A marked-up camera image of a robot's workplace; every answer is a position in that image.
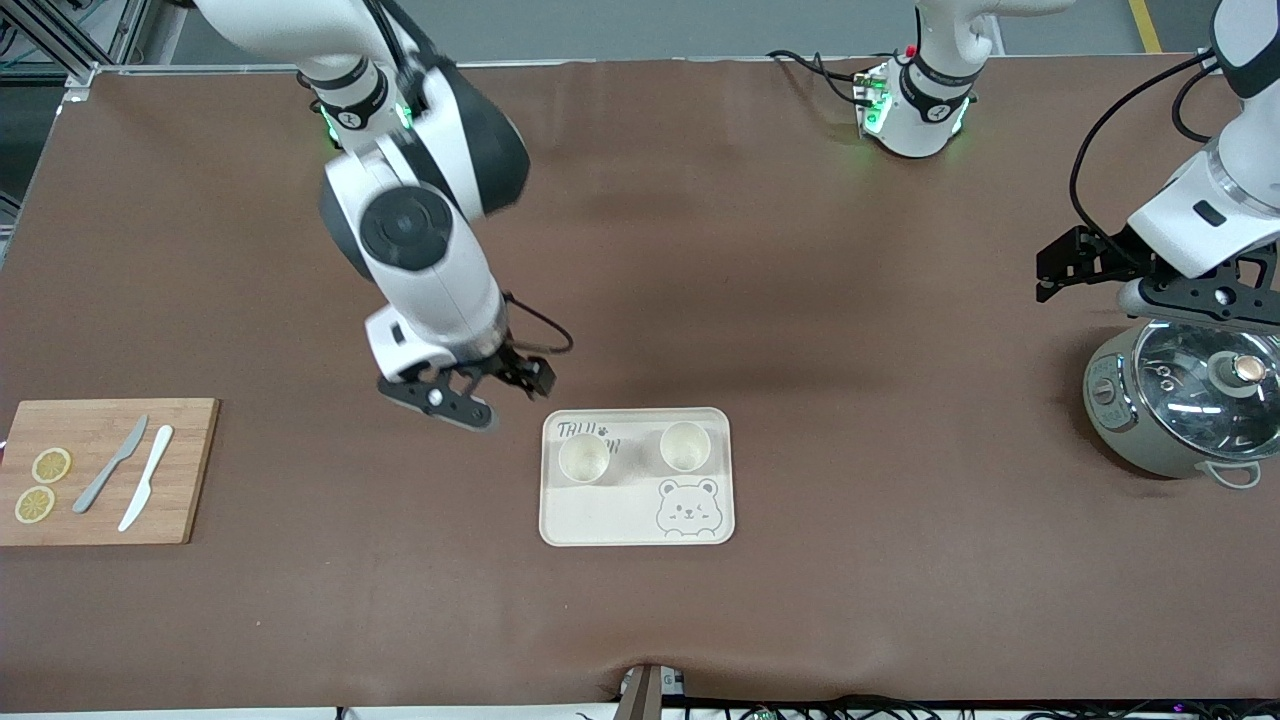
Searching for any grey plastic knife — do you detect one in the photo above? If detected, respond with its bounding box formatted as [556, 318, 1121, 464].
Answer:
[72, 414, 150, 515]

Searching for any aluminium frame corner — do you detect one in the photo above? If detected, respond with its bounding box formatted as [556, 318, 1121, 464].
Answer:
[0, 0, 153, 104]

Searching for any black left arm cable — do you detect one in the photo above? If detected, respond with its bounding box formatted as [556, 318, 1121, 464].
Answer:
[1068, 48, 1223, 263]

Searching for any wooden cutting board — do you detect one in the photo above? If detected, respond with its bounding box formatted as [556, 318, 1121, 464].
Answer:
[0, 398, 221, 547]

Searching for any glass pot lid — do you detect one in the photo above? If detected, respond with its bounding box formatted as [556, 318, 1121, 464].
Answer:
[1133, 320, 1280, 463]

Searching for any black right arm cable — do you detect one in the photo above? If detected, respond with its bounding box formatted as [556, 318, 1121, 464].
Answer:
[362, 0, 575, 356]

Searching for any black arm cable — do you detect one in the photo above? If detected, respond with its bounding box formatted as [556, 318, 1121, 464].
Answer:
[362, 0, 575, 356]
[1068, 48, 1223, 263]

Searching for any black left base cable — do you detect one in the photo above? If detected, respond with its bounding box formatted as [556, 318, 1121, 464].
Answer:
[765, 48, 871, 106]

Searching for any cream tray with bear print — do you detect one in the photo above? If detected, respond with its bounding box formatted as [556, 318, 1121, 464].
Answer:
[539, 407, 736, 548]

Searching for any white plastic knife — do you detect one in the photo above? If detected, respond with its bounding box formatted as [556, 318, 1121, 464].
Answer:
[118, 425, 175, 533]

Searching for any grey-green electric cooking pot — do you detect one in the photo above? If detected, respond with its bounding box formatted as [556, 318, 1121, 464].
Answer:
[1083, 320, 1280, 491]

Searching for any white IKEA cup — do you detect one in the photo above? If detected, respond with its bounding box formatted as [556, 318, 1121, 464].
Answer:
[659, 421, 712, 473]
[558, 432, 612, 485]

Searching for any small grey edge device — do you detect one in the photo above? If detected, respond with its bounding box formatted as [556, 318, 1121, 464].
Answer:
[613, 663, 688, 720]

